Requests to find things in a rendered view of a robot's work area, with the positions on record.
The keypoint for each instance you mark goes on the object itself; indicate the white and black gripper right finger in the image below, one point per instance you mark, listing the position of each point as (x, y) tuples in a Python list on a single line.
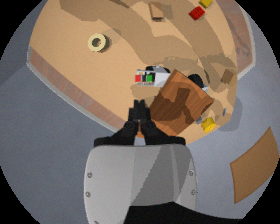
[(152, 134)]

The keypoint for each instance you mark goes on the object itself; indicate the tan wooden block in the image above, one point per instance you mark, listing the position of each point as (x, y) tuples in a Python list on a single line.
[(156, 10)]

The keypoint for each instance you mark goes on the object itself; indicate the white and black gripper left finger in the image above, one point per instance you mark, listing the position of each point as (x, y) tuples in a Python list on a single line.
[(125, 135)]

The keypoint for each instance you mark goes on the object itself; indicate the yellow cylinder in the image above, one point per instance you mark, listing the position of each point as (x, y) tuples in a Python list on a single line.
[(208, 124)]

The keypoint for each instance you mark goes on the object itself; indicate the beige short cylinder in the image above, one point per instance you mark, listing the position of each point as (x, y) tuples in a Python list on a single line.
[(92, 42)]

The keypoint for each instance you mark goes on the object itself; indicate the red toy brick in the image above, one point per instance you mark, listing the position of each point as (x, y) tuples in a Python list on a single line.
[(197, 13)]

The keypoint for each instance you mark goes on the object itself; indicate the wooden wheeled dolly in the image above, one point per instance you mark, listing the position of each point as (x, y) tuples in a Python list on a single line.
[(180, 101)]

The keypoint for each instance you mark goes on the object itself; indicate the yellow rectangular block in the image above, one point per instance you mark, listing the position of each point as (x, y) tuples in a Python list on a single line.
[(205, 3)]

